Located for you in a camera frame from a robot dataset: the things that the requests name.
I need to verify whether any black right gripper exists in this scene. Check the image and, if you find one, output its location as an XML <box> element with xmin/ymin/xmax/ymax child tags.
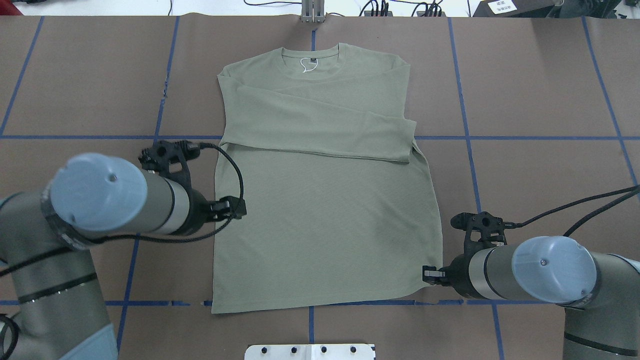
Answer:
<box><xmin>422</xmin><ymin>254</ymin><xmax>476</xmax><ymax>299</ymax></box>

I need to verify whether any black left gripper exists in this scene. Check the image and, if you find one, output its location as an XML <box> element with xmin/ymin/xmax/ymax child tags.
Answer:
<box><xmin>187</xmin><ymin>194</ymin><xmax>247</xmax><ymax>235</ymax></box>

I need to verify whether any olive green long-sleeve shirt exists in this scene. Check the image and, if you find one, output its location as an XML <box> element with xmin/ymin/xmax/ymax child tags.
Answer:
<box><xmin>211</xmin><ymin>43</ymin><xmax>443</xmax><ymax>314</ymax></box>

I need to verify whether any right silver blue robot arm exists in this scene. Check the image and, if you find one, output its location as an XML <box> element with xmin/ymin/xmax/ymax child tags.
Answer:
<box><xmin>422</xmin><ymin>235</ymin><xmax>640</xmax><ymax>360</ymax></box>

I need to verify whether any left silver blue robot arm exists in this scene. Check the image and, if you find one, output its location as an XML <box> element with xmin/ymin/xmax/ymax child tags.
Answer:
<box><xmin>1</xmin><ymin>152</ymin><xmax>246</xmax><ymax>360</ymax></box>

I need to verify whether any black box with label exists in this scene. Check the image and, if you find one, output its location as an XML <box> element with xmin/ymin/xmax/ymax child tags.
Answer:
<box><xmin>471</xmin><ymin>0</ymin><xmax>565</xmax><ymax>18</ymax></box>

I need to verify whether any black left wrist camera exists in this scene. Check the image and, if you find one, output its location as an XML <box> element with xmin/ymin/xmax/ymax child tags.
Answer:
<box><xmin>138</xmin><ymin>140</ymin><xmax>201</xmax><ymax>187</ymax></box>

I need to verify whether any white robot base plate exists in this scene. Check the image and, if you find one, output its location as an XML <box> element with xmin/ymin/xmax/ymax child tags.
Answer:
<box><xmin>244</xmin><ymin>343</ymin><xmax>377</xmax><ymax>360</ymax></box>

